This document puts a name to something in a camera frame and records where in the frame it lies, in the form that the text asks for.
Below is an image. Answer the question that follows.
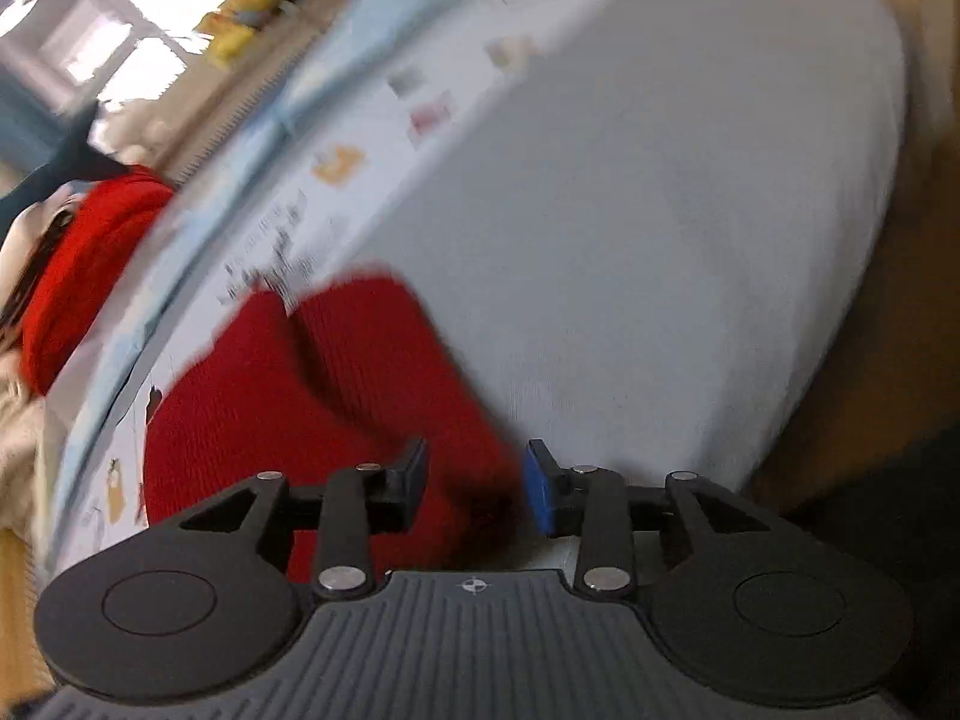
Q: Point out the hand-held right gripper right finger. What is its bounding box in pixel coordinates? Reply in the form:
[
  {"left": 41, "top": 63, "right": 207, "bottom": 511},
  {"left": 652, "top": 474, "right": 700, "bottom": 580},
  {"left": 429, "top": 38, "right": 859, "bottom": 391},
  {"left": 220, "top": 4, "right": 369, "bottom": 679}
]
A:
[{"left": 525, "top": 439, "right": 782, "bottom": 602}]

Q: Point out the yellow package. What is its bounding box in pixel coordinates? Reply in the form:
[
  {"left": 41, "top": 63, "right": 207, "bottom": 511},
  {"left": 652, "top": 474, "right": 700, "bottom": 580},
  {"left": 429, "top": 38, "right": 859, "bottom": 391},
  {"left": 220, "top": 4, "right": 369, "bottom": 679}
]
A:
[{"left": 196, "top": 0, "right": 292, "bottom": 70}]

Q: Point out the printed light blue blanket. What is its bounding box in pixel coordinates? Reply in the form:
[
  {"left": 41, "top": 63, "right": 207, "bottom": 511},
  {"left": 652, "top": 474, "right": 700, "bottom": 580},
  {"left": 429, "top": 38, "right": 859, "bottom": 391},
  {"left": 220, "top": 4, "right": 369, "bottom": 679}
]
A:
[{"left": 41, "top": 0, "right": 627, "bottom": 567}]

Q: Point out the light grey sheet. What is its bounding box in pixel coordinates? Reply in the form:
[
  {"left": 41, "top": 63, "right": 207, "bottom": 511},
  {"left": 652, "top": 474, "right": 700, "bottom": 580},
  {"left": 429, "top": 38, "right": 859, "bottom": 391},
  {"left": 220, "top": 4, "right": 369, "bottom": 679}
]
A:
[{"left": 289, "top": 0, "right": 914, "bottom": 571}]

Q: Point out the red knitted garment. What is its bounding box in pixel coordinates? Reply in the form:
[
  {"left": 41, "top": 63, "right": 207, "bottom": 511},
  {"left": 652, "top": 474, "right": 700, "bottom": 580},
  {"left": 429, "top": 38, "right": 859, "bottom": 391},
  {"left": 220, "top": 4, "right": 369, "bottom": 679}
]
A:
[{"left": 21, "top": 171, "right": 178, "bottom": 395}]

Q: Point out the window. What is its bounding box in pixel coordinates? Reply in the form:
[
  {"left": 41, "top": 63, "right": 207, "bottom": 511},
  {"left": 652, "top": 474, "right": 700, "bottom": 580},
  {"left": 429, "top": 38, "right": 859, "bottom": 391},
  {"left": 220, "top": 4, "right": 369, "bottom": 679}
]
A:
[{"left": 0, "top": 0, "right": 252, "bottom": 117}]

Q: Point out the red knitted sweater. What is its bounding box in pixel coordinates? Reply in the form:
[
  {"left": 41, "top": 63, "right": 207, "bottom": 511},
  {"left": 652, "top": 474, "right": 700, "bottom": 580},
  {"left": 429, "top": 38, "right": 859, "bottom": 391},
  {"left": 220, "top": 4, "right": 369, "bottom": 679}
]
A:
[{"left": 141, "top": 270, "right": 527, "bottom": 587}]

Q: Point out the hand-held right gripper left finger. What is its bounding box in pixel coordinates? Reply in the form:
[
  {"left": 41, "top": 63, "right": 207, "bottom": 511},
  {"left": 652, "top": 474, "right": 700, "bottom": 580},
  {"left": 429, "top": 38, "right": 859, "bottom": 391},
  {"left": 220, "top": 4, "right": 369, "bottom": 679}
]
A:
[{"left": 180, "top": 436, "right": 430, "bottom": 602}]

